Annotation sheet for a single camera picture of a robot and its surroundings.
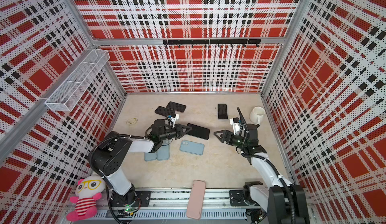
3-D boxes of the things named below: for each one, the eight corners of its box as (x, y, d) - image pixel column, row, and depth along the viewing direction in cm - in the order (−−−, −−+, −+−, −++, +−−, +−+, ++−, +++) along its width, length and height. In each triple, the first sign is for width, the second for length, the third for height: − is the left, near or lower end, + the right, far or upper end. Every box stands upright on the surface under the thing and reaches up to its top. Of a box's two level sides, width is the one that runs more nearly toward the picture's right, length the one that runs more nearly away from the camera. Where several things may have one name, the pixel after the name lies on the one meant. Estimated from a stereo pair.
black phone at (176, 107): (166, 109, 115) (165, 105, 112) (170, 103, 119) (169, 99, 116) (183, 113, 112) (182, 110, 109) (186, 107, 117) (185, 103, 113)
